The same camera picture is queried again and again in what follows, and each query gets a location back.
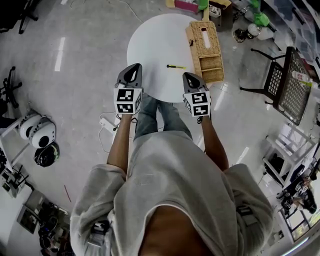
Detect wicker basket organizer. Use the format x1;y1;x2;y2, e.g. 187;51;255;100
185;20;225;84

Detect white shelf cart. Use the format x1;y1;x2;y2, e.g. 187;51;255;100
261;121;319;189

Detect black metal mesh chair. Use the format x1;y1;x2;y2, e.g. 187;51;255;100
239;47;287;106

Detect black round device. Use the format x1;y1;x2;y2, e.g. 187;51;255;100
233;28;249;44

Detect white power strip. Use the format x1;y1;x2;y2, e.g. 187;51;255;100
99;117;115;131

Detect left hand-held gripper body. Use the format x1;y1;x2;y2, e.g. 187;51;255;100
113;62;144;116

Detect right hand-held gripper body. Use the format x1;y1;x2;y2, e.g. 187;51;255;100
181;71;212;118

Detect person's left forearm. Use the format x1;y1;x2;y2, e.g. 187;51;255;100
106;112;134;179

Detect black office chair base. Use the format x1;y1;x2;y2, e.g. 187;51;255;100
0;65;23;109

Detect person's right forearm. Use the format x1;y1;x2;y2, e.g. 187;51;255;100
199;115;230;173

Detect black round helmet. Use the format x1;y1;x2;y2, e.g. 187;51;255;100
34;142;61;168

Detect person's grey sweatshirt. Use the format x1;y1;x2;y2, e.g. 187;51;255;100
69;130;275;256

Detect clear plastic bottle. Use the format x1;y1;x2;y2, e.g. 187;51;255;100
291;70;314;88

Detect red thin stick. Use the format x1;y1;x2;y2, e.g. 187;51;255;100
63;184;73;203

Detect black office chair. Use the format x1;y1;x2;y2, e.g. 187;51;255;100
0;0;40;35

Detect pink flat box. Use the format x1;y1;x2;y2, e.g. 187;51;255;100
173;0;200;14

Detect white metal rack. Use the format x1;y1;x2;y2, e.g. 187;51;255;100
0;117;32;171

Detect person's blue jeans legs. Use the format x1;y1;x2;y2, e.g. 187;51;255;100
133;94;194;144

